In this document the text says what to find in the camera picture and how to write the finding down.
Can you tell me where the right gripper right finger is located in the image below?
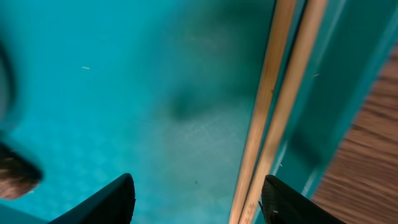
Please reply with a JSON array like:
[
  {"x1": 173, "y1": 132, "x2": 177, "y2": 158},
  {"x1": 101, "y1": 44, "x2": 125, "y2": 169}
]
[{"x1": 259, "y1": 175, "x2": 345, "y2": 224}]

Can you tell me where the brown walnut-like food piece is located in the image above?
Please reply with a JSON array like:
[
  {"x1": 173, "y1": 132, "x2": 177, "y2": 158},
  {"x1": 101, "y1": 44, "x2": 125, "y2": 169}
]
[{"x1": 1, "y1": 143, "x2": 43, "y2": 200}]

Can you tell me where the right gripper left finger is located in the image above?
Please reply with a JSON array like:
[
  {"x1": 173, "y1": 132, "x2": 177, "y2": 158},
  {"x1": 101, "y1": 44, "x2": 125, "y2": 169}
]
[{"x1": 49, "y1": 173, "x2": 136, "y2": 224}]

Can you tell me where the wooden chopstick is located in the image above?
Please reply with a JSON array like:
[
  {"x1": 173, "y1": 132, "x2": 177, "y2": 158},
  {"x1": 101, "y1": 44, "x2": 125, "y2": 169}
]
[
  {"x1": 238, "y1": 0, "x2": 328, "y2": 224},
  {"x1": 228, "y1": 0, "x2": 297, "y2": 224}
]

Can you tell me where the teal serving tray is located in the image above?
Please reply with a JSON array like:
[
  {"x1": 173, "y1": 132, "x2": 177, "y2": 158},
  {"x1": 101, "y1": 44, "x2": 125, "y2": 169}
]
[{"x1": 1, "y1": 0, "x2": 397, "y2": 223}]

